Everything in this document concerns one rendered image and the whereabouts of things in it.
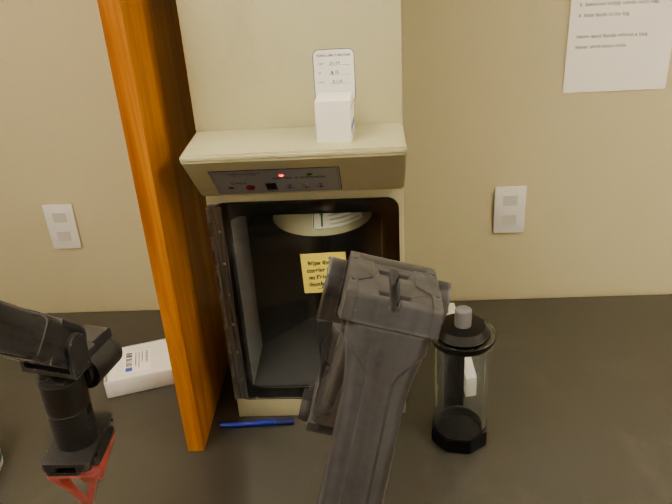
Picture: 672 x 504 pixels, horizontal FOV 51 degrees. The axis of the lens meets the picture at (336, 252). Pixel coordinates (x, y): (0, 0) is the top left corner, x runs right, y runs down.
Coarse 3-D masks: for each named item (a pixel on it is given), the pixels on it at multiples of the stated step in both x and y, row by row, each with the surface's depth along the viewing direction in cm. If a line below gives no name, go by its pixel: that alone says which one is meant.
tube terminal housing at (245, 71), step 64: (192, 0) 100; (256, 0) 100; (320, 0) 99; (384, 0) 99; (192, 64) 104; (256, 64) 104; (384, 64) 103; (256, 128) 108; (320, 192) 113; (384, 192) 113
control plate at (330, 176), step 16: (224, 176) 104; (240, 176) 104; (256, 176) 104; (272, 176) 104; (288, 176) 104; (304, 176) 104; (320, 176) 104; (336, 176) 104; (224, 192) 109; (240, 192) 110; (256, 192) 110
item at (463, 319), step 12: (456, 312) 115; (468, 312) 114; (444, 324) 117; (456, 324) 115; (468, 324) 115; (480, 324) 116; (444, 336) 115; (456, 336) 114; (468, 336) 113; (480, 336) 114
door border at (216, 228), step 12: (216, 216) 114; (216, 228) 115; (216, 240) 116; (216, 252) 117; (216, 264) 118; (228, 264) 118; (228, 276) 119; (228, 288) 121; (228, 300) 122; (228, 312) 123; (228, 324) 124; (228, 336) 125; (240, 348) 126; (240, 360) 128; (240, 372) 129; (240, 384) 130; (240, 396) 131
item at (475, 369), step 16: (448, 368) 116; (464, 368) 115; (480, 368) 116; (448, 384) 118; (464, 384) 116; (480, 384) 117; (448, 400) 119; (464, 400) 118; (480, 400) 119; (448, 416) 121; (464, 416) 120; (480, 416) 121; (448, 432) 122; (464, 432) 121; (480, 432) 123
